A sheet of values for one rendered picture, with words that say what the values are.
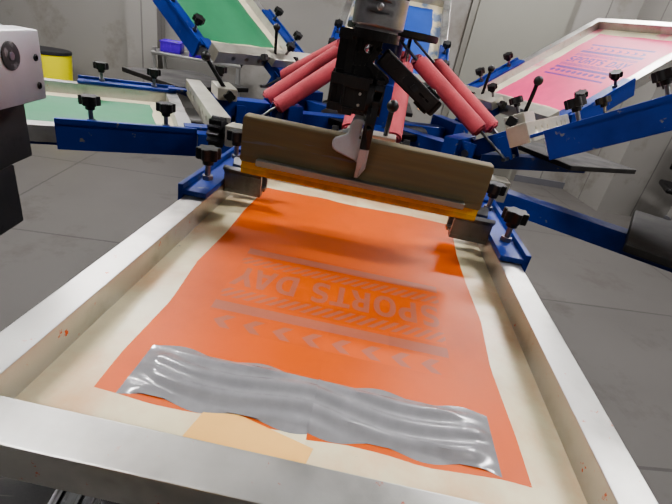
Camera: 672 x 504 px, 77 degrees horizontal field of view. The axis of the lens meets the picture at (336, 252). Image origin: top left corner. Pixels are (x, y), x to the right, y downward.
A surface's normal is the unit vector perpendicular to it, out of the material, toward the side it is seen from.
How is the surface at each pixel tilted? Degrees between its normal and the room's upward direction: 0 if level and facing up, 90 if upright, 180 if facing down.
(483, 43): 90
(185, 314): 0
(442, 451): 44
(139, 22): 90
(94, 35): 90
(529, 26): 90
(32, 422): 0
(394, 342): 0
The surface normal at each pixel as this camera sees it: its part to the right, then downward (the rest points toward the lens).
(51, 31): 0.04, 0.47
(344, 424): -0.01, -0.42
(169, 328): 0.17, -0.87
